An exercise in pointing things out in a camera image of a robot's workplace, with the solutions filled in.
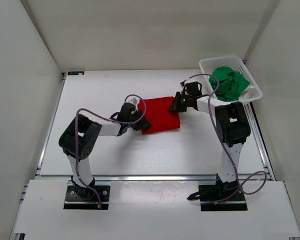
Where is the green t shirt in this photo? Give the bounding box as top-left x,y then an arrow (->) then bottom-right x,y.
209,66 -> 250,102

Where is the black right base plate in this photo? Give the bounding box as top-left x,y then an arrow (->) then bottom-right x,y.
187,180 -> 248,212

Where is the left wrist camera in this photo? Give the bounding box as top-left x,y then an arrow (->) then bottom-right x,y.
126,97 -> 139,106

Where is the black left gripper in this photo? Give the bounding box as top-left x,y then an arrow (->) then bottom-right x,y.
126,108 -> 152,131

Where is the white cloth in basket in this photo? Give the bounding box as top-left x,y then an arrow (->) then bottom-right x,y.
239,85 -> 256,101

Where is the aluminium rail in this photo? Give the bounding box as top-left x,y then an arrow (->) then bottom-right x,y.
34,173 -> 271,182

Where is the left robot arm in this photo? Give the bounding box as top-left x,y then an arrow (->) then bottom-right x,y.
58,102 -> 152,200

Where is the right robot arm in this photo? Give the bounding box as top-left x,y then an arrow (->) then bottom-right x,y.
168,81 -> 251,200

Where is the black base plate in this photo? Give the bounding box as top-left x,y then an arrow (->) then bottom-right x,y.
63,182 -> 111,211
187,180 -> 248,212

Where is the small label sticker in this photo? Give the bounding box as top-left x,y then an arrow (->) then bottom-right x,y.
67,71 -> 85,76

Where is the red t shirt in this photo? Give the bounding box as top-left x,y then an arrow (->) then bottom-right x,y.
141,96 -> 181,135

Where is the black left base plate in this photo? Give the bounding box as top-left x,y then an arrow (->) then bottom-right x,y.
63,182 -> 111,211

